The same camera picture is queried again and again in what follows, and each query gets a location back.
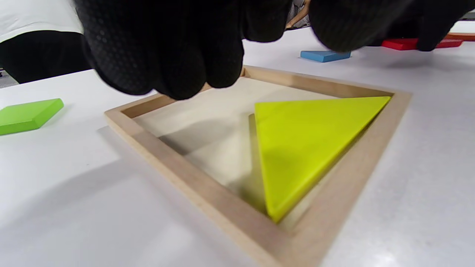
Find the wooden square tray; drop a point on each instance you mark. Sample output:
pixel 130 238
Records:
pixel 185 167

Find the blue triangle tangram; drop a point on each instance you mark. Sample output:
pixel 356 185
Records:
pixel 324 55

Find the yellow triangle tangram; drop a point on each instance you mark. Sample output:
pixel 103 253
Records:
pixel 304 148

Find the person's right hand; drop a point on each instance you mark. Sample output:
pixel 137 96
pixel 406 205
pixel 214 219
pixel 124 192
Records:
pixel 363 18

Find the orange parallelogram tangram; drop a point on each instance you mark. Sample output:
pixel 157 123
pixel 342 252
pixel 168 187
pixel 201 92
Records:
pixel 464 36

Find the red triangle tangram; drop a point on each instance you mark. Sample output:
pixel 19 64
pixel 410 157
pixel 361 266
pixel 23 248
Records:
pixel 400 43

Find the person's left hand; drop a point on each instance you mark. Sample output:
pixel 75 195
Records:
pixel 167 44

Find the green square tangram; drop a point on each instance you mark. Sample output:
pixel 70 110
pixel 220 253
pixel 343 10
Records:
pixel 26 116

